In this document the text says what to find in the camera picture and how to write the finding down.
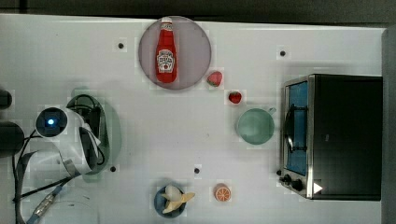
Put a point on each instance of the mint green strainer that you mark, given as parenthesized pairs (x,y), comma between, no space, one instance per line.
(109,134)

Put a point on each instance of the grey round plate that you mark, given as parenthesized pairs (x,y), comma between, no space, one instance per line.
(193,52)

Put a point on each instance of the red ketchup bottle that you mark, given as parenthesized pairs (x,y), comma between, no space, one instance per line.
(166,53)

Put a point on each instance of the peeled banana toy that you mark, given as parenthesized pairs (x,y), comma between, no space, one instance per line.
(175,198)

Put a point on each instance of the red strawberry toy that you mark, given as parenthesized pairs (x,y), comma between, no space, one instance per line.
(235,97)

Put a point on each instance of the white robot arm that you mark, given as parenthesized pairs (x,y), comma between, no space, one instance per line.
(75,153)

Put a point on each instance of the mint green cup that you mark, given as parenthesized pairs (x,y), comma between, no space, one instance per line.
(256,126)

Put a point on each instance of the pink strawberry toy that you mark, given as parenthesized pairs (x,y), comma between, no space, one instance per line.
(215,79)

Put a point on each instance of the silver black toaster oven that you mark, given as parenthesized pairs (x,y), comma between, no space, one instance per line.
(331,137)

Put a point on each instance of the black frying pan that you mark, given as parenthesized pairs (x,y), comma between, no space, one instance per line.
(11,139)

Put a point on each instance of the blue small bowl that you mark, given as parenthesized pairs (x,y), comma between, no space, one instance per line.
(160,204)

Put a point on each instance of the black round pot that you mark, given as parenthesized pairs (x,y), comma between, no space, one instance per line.
(5,99)

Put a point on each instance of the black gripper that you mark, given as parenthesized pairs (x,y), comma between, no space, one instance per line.
(92,117)

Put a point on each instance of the orange slice toy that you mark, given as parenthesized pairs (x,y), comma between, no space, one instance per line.
(222,193)

